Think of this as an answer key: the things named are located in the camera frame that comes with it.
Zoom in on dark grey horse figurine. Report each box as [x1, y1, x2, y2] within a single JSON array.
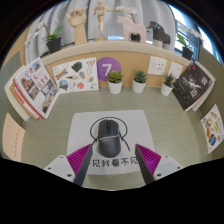
[[148, 21, 172, 50]]

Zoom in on food sticker sheet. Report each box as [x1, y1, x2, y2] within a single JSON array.
[[200, 103, 224, 155]]

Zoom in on dark-framed window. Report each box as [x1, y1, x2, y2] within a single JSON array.
[[166, 3, 214, 56]]

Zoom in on yellow-green succulent in white pot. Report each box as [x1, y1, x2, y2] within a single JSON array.
[[107, 69, 124, 95]]

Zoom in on dark green succulent in white pot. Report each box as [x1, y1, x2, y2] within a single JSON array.
[[132, 69, 148, 94]]

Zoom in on dark grey computer mouse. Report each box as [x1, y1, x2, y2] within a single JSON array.
[[97, 119, 122, 159]]

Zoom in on white wall socket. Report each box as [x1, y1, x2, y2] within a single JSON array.
[[168, 61, 184, 80], [147, 55, 168, 76]]

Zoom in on pink horse figurine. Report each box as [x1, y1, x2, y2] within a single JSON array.
[[116, 15, 148, 44]]

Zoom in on purple round number disc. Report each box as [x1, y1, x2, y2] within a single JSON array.
[[96, 56, 123, 83]]

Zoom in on wooden hand model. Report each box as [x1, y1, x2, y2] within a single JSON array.
[[65, 5, 89, 46]]

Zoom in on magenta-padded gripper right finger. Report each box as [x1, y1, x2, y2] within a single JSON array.
[[134, 143, 184, 185]]

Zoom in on white books stack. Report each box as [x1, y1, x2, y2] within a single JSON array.
[[193, 60, 217, 113]]

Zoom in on spiky aloe in white pot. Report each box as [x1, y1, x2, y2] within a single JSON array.
[[160, 71, 177, 97]]

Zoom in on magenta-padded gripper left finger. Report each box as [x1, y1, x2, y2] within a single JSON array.
[[43, 143, 94, 187]]

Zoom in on red-edged photo magazine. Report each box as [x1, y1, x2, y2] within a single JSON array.
[[12, 56, 61, 120]]

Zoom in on beige card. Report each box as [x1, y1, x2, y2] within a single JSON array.
[[2, 113, 26, 163]]

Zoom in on white and tan books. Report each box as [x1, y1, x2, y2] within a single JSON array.
[[3, 74, 31, 122]]

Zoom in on white printed mouse pad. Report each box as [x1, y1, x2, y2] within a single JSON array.
[[66, 109, 156, 176]]

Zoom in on white doodle sticker sheet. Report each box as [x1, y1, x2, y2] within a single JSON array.
[[51, 57, 100, 95]]

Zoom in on grey curtain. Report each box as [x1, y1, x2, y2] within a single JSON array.
[[24, 0, 178, 56]]

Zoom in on white orchid in black pot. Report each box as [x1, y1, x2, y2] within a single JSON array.
[[176, 28, 203, 62], [24, 18, 64, 55], [114, 4, 143, 43]]

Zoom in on wooden mannequin figure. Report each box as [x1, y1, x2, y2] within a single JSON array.
[[92, 0, 115, 42]]

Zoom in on black-covered book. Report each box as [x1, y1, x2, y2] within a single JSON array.
[[171, 61, 213, 112]]

